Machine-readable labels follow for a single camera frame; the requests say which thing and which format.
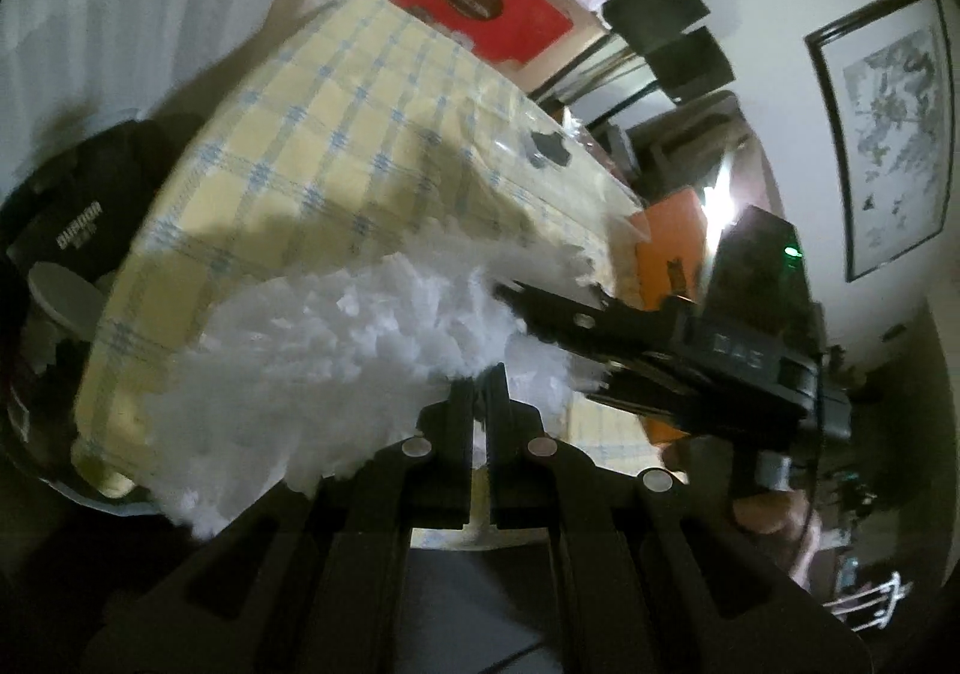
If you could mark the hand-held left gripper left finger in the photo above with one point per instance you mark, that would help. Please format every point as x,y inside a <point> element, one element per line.
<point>469,419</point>

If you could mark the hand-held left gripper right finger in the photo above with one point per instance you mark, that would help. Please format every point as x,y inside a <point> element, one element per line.
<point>499,419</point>

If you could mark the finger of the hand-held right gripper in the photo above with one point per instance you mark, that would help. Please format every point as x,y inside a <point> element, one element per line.
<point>645,393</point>
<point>592,322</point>

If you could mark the orange cardboard box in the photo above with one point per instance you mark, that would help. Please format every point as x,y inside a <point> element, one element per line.
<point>667,247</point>

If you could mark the white fluffy duster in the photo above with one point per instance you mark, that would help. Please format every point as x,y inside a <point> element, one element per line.
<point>360,374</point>

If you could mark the person's right hand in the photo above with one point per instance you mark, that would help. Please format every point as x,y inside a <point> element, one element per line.
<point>772,524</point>

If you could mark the brown sofa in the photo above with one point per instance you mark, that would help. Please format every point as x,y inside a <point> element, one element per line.
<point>697,142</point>

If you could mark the framed ink painting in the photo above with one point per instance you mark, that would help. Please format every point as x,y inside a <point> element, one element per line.
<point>892,127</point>

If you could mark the red collection gift box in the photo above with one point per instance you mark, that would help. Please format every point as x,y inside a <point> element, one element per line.
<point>487,7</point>

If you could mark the white round lid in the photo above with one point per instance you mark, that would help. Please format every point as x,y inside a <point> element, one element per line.
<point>66,299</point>

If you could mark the black printed bag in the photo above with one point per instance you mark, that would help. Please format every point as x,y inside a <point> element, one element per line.
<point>82,209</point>

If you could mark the white curtain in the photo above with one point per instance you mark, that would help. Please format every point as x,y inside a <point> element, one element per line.
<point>135,7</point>

